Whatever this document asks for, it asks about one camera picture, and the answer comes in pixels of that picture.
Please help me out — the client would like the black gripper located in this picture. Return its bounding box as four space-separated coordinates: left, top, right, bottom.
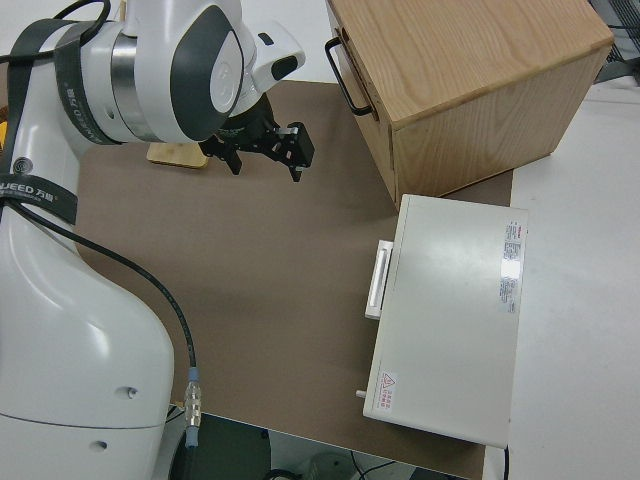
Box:
202 97 316 184

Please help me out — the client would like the black metal drawer handle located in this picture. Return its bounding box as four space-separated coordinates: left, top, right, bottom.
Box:
324 37 374 116

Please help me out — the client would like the light wooden drawer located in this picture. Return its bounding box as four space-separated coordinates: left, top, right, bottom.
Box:
327 24 396 129

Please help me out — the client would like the wooden mug rack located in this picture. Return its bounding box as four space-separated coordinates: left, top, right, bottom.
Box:
146 141 210 170

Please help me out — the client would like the brown table mat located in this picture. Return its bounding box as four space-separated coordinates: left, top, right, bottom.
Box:
74 79 514 480

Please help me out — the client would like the light wooden cabinet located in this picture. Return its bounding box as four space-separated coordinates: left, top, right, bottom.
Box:
327 0 615 201

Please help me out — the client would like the white toaster oven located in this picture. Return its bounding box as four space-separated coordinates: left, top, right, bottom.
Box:
360 193 530 448

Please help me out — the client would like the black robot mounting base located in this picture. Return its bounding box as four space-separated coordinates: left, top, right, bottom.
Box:
167 412 274 480

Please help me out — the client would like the white oven door handle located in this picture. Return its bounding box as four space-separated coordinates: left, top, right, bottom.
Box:
364 240 395 321

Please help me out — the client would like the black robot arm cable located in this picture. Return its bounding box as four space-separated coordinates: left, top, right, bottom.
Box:
0 0 201 374

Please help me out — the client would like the silver cable connector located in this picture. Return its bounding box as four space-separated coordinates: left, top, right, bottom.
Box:
181 367 204 447

